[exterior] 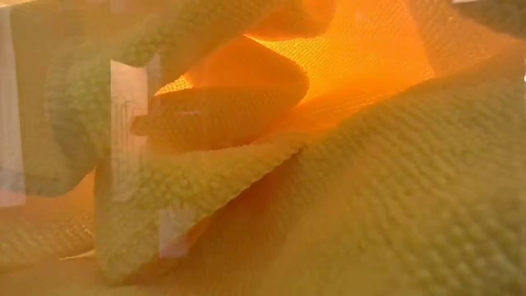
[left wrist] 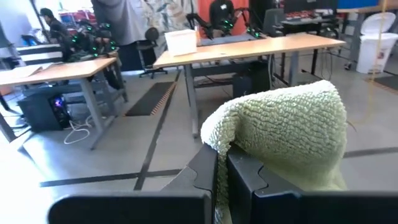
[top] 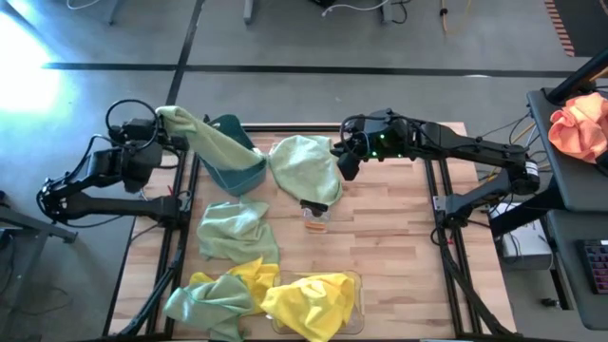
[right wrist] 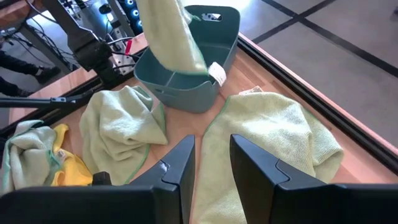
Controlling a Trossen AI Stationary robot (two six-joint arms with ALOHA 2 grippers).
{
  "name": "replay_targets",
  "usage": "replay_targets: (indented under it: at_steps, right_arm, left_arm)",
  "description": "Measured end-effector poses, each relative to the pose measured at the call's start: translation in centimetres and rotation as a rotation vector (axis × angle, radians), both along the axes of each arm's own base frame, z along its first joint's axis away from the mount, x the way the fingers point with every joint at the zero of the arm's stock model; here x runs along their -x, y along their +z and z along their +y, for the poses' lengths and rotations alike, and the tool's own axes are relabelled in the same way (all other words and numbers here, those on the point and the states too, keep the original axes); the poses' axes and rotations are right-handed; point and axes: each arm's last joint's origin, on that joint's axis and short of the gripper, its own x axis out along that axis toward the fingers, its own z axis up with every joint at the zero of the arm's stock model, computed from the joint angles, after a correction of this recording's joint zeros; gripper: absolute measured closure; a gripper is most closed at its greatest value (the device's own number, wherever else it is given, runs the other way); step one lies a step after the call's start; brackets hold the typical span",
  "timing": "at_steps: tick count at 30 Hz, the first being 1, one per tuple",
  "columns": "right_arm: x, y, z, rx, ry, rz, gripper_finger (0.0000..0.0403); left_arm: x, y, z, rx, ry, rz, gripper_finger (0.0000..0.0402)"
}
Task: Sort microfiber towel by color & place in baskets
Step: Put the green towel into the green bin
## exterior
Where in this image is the orange microfiber towel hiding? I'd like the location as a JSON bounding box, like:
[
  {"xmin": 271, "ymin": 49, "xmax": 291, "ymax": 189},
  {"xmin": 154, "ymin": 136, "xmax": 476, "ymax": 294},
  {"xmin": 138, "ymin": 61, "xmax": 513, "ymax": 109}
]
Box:
[
  {"xmin": 0, "ymin": 172, "xmax": 98, "ymax": 272},
  {"xmin": 131, "ymin": 0, "xmax": 526, "ymax": 153}
]

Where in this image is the yellow microfiber towel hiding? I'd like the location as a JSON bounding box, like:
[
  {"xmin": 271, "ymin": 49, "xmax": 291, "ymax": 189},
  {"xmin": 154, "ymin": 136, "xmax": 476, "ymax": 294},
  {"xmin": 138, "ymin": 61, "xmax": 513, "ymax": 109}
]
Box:
[{"xmin": 10, "ymin": 0, "xmax": 526, "ymax": 296}]

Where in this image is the white hanging cloth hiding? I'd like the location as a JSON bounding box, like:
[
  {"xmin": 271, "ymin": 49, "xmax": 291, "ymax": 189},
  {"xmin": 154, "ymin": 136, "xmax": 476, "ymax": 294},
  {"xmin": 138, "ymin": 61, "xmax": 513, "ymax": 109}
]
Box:
[{"xmin": 0, "ymin": 7, "xmax": 26, "ymax": 209}]

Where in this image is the white panel with wire rack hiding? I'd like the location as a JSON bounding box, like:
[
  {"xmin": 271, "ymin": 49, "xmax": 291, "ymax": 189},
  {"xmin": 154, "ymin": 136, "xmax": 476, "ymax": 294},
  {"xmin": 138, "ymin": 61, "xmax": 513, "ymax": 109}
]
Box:
[{"xmin": 109, "ymin": 59, "xmax": 201, "ymax": 259}]

